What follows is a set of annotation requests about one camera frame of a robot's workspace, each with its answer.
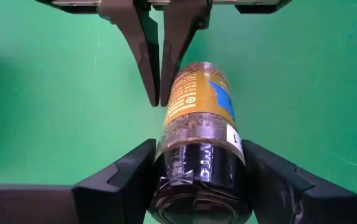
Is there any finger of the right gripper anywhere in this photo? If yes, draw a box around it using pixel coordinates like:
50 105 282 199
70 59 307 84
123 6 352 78
98 0 161 108
159 0 213 108

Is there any clear spice jar black cap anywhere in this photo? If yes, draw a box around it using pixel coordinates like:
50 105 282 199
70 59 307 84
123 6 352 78
148 60 254 224

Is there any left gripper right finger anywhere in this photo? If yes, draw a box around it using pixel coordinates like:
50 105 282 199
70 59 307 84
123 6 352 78
241 139 357 224

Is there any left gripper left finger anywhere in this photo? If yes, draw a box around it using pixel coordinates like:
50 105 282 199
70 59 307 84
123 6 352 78
0 138 158 224

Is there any green table mat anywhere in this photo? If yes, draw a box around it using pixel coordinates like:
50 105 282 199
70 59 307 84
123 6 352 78
0 0 357 224

